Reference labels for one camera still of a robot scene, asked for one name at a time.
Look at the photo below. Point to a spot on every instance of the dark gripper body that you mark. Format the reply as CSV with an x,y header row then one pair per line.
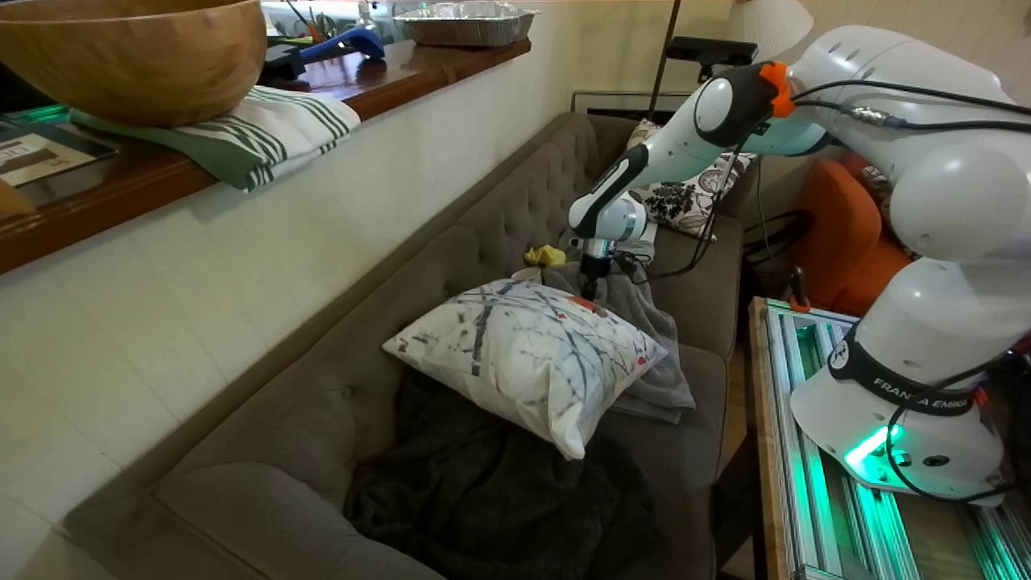
x,y
597,258

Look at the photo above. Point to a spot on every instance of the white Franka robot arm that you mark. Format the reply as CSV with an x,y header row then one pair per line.
x,y
946,195

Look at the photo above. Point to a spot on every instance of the small yellow item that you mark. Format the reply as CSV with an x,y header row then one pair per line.
x,y
545,255

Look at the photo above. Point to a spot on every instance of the blue plastic item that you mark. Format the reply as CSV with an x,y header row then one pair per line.
x,y
341,46

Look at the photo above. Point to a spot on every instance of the grey blanket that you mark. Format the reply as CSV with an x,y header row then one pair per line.
x,y
645,323

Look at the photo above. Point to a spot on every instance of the white bird print cushion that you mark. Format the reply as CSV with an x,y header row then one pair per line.
x,y
525,354

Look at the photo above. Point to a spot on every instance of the floral print cushion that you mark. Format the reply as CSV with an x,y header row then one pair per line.
x,y
710,195

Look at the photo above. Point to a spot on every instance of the dark charcoal blanket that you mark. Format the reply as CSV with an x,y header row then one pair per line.
x,y
485,502

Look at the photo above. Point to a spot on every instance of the orange armchair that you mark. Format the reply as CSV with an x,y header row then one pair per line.
x,y
848,246

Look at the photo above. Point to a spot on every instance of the silver foil tray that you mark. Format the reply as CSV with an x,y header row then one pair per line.
x,y
461,27

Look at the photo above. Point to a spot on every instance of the grey-brown tufted sofa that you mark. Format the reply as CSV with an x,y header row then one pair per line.
x,y
324,354

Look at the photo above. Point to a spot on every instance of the white lamp shade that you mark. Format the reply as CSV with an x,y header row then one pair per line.
x,y
779,20

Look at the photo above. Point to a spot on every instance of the green striped white towel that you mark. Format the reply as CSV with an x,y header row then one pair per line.
x,y
269,134

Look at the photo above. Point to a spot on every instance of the large wooden bowl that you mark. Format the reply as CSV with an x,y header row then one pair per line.
x,y
129,65

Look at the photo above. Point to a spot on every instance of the grey flat book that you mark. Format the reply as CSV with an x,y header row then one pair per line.
x,y
36,157

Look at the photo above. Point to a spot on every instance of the black camera boom stand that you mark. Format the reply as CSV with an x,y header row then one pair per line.
x,y
710,49

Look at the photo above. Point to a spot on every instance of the brown wooden wall shelf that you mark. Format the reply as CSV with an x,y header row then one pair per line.
x,y
421,70

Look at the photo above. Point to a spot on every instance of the aluminium frame robot table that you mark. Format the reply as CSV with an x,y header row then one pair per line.
x,y
815,502

